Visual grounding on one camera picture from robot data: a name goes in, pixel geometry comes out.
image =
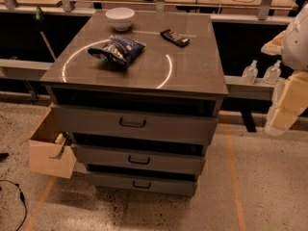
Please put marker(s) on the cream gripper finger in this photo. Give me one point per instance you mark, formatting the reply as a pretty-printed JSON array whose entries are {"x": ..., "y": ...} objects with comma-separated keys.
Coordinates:
[{"x": 289, "y": 101}]

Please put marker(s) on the grey drawer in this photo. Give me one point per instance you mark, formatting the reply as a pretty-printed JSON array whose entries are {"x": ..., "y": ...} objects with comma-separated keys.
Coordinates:
[
  {"x": 143, "y": 184},
  {"x": 136, "y": 159},
  {"x": 135, "y": 125}
]

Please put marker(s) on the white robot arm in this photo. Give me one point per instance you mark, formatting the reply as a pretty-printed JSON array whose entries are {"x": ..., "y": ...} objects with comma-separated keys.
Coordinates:
[{"x": 292, "y": 44}]

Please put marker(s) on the grey drawer cabinet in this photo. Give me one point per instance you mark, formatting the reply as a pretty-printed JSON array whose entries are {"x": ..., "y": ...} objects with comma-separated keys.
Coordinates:
[{"x": 163, "y": 79}]

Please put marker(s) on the grey bottom drawer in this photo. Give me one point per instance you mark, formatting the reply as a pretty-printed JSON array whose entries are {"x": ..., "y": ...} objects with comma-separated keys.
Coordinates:
[{"x": 143, "y": 184}]

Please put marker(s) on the blue chip bag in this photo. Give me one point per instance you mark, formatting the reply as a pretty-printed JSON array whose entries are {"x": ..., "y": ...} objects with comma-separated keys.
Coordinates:
[{"x": 118, "y": 50}]

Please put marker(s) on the grey top drawer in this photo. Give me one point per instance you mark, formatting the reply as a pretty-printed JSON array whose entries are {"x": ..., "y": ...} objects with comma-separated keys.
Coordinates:
[{"x": 135, "y": 125}]

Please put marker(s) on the clear sanitizer bottle right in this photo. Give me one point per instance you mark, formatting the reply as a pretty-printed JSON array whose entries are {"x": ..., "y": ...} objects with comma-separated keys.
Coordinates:
[{"x": 272, "y": 74}]

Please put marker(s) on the clear sanitizer bottle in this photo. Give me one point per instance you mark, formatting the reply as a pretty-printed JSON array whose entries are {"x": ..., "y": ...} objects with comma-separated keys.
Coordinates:
[
  {"x": 250, "y": 73},
  {"x": 272, "y": 74}
]

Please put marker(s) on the clear sanitizer bottle left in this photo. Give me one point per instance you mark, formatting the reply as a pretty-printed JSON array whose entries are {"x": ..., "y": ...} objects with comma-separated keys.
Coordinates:
[{"x": 250, "y": 73}]

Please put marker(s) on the dark snack bar packet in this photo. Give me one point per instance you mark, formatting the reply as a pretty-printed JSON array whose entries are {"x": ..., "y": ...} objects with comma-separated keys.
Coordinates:
[{"x": 175, "y": 38}]

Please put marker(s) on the white ceramic bowl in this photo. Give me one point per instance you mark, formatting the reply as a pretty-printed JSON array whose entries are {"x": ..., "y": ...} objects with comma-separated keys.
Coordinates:
[{"x": 120, "y": 18}]

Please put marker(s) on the cardboard box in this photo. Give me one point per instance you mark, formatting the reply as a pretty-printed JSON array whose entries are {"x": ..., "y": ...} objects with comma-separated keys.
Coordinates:
[{"x": 49, "y": 152}]

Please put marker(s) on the grey metal rail shelf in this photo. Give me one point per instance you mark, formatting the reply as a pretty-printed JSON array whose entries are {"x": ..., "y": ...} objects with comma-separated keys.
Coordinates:
[{"x": 32, "y": 71}]

